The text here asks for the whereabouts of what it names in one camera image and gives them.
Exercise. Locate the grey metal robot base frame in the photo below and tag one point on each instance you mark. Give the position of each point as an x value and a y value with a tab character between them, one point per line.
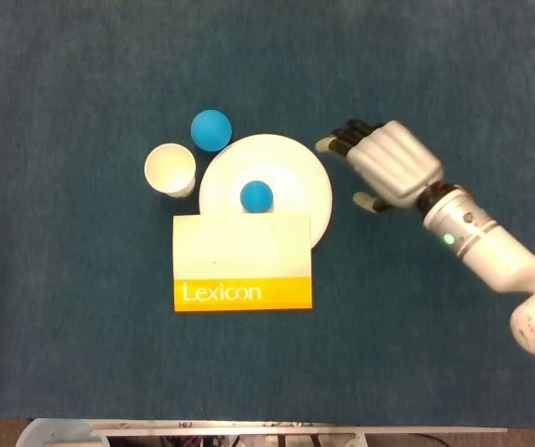
295	430

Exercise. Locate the teal carpet table cover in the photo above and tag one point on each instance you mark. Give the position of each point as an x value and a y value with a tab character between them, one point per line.
86	302

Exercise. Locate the white orange Lexicon book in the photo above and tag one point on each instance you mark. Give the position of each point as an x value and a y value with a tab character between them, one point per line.
239	251

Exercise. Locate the large cyan ball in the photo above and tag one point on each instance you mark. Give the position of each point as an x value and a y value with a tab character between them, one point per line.
210	130

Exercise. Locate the white paper cup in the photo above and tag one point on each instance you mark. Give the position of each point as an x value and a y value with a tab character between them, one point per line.
169	167

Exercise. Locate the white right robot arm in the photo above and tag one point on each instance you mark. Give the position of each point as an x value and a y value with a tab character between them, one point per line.
482	247

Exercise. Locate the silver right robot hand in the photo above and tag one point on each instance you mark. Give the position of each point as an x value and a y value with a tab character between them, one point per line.
388	163

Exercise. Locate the white paper plate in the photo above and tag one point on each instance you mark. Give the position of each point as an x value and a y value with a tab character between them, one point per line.
286	158

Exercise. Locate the small cyan ball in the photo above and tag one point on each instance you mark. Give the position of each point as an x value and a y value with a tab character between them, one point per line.
256	195

